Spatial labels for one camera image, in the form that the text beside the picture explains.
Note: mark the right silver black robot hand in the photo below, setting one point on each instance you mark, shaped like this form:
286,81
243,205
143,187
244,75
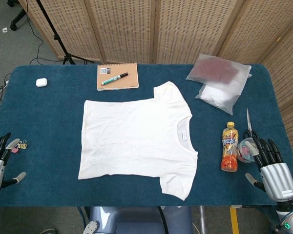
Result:
278,178

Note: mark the white t-shirt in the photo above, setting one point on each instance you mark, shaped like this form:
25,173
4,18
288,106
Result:
136,136

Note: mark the pink binder clip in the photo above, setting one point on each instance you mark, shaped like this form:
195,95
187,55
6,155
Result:
14,150

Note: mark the yellow binder clip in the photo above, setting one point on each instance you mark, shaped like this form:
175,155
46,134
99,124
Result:
22,145

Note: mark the clear cup of colourful clips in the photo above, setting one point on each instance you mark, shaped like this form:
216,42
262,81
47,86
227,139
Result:
244,152

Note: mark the orange drink bottle yellow cap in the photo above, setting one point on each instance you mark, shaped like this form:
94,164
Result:
230,148

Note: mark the yellow floor tape strip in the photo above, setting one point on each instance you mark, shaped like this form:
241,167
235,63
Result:
234,219

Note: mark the blue table mat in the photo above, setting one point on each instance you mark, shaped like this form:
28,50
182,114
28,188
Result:
51,117

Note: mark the white table leg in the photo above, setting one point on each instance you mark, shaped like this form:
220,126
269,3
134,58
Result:
202,219

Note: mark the white earbuds case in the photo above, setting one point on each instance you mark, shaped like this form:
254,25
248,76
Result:
41,82

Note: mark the frosted bag with white cloth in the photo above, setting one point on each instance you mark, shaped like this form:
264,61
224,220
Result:
217,96

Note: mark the frosted bag with maroon cloth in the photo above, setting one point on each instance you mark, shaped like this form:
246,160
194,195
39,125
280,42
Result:
215,68

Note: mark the white paper scrap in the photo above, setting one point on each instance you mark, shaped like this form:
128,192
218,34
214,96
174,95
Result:
5,30

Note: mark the black tripod stand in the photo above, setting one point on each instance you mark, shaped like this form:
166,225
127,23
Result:
56,37

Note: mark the blue-grey robot torso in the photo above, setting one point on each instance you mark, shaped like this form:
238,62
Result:
136,219

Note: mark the green white marker pen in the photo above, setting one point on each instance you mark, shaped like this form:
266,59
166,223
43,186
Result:
114,78

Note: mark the black office chair base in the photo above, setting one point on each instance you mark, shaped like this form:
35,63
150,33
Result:
17,20

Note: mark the kraft spiral notebook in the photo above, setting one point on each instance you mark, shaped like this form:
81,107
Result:
127,75

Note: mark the woven folding screen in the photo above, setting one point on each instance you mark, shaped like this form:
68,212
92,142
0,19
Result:
190,29

